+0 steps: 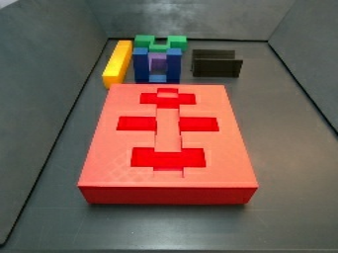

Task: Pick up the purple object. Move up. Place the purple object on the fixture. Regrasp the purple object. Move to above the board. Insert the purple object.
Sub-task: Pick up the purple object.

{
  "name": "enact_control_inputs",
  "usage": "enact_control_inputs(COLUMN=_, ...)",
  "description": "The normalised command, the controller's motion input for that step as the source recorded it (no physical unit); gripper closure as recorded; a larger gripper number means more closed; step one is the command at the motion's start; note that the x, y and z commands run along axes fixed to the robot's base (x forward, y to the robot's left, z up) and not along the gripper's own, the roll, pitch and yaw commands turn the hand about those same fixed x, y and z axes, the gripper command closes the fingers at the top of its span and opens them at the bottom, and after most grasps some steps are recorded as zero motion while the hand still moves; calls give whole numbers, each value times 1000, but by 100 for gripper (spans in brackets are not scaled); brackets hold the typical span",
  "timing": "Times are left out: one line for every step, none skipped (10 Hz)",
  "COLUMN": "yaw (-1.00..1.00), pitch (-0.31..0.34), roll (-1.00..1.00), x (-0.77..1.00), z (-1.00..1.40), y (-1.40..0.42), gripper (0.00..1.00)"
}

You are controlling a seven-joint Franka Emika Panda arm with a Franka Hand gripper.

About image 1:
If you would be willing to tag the purple U-shaped block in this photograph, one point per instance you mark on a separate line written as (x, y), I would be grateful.
(158, 63)

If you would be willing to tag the red board with slots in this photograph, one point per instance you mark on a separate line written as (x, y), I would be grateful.
(168, 147)

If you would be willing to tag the blue U-shaped block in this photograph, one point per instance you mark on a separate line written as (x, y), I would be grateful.
(141, 56)

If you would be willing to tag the yellow long block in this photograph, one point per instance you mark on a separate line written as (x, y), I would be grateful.
(116, 70)

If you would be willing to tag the green stepped block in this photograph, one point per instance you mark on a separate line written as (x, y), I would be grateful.
(149, 42)

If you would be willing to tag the black fixture bracket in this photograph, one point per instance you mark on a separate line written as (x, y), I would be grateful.
(216, 63)

